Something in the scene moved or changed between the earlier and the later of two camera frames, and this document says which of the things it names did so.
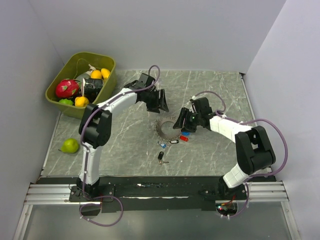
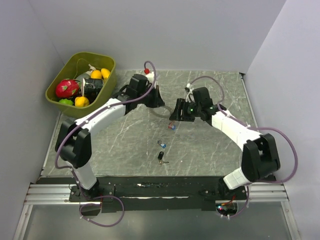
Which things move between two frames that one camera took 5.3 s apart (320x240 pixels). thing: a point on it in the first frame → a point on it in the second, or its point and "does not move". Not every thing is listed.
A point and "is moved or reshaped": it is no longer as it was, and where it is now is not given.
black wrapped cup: [91, 87] does not move
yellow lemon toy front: [81, 101] does not move
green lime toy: [66, 101] does not move
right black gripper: [185, 113] → [181, 104]
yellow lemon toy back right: [105, 73] does not move
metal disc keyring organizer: [164, 127] is moved or reshaped
